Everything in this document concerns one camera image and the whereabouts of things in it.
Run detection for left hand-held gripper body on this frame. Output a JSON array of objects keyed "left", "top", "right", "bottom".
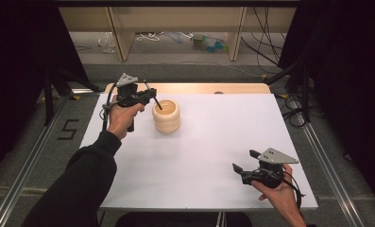
[{"left": 114, "top": 73, "right": 149, "bottom": 133}]

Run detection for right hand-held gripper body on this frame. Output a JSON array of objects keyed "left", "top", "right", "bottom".
[{"left": 240, "top": 147, "right": 300, "bottom": 190}]

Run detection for dark grey pen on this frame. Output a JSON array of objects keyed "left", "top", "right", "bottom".
[{"left": 143, "top": 79, "right": 163, "bottom": 111}]

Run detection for cream ribbed pen holder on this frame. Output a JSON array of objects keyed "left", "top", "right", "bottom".
[{"left": 151, "top": 99, "right": 181, "bottom": 134}]

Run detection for person's right hand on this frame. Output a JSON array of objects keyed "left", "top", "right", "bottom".
[{"left": 250, "top": 163, "right": 303, "bottom": 220}]

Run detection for person's left hand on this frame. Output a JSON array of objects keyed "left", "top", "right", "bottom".
[{"left": 107, "top": 94, "right": 145, "bottom": 141}]

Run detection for white table sheet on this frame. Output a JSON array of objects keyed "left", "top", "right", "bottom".
[{"left": 79, "top": 92, "right": 319, "bottom": 211}]

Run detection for wooden table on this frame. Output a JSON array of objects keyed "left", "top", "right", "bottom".
[{"left": 104, "top": 82, "right": 272, "bottom": 95}]

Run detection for clear plastic bag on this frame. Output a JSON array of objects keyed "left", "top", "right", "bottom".
[{"left": 96, "top": 30, "right": 118, "bottom": 54}]

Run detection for colourful plastic bag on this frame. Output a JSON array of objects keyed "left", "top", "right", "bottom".
[{"left": 190, "top": 33, "right": 230, "bottom": 54}]

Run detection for beige wooden shelf unit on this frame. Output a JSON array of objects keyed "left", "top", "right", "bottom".
[{"left": 58, "top": 6, "right": 298, "bottom": 62}]

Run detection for black metal stand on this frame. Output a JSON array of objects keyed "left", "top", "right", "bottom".
[
  {"left": 43, "top": 64, "right": 102, "bottom": 127},
  {"left": 263, "top": 58, "right": 313, "bottom": 125}
]

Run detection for black curtain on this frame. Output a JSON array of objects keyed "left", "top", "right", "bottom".
[
  {"left": 0, "top": 0, "right": 90, "bottom": 183},
  {"left": 278, "top": 0, "right": 375, "bottom": 207}
]

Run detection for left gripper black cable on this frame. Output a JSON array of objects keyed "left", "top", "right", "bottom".
[{"left": 100, "top": 82, "right": 117, "bottom": 132}]

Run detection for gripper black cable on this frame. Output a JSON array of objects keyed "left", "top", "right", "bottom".
[
  {"left": 281, "top": 171, "right": 306, "bottom": 211},
  {"left": 100, "top": 82, "right": 117, "bottom": 132}
]

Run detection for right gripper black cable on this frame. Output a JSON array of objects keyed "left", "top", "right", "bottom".
[{"left": 281, "top": 171, "right": 306, "bottom": 211}]

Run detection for white cable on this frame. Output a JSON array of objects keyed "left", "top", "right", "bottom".
[{"left": 135, "top": 31, "right": 162, "bottom": 43}]

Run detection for black floor cables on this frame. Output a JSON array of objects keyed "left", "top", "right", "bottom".
[{"left": 278, "top": 93, "right": 307, "bottom": 129}]

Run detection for aluminium floor rail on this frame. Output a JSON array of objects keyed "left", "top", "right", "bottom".
[
  {"left": 288, "top": 96, "right": 367, "bottom": 227},
  {"left": 0, "top": 94, "right": 70, "bottom": 227}
]

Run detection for black hanging cables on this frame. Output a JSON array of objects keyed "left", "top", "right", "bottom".
[{"left": 239, "top": 6, "right": 285, "bottom": 76}]

